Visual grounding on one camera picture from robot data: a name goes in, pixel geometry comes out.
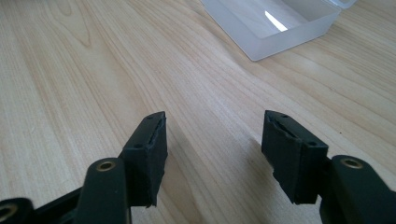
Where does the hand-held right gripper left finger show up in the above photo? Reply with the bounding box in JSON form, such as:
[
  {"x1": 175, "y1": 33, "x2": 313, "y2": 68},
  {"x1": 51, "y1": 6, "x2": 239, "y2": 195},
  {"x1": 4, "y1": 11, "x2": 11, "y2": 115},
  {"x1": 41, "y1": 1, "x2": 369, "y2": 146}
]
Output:
[{"x1": 119, "y1": 110, "x2": 169, "y2": 208}]

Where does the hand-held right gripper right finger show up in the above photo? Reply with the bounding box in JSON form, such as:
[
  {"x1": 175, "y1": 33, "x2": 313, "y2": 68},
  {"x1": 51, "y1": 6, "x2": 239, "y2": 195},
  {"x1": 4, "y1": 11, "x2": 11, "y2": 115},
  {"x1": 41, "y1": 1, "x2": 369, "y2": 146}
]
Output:
[{"x1": 261, "y1": 109, "x2": 330, "y2": 205}]

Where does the translucent plastic box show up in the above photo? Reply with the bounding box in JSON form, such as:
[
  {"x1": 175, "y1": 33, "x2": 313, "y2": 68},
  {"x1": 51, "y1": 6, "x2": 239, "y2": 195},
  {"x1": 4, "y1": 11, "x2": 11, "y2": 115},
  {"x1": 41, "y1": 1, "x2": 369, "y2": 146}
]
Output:
[{"x1": 199, "y1": 0, "x2": 358, "y2": 63}]

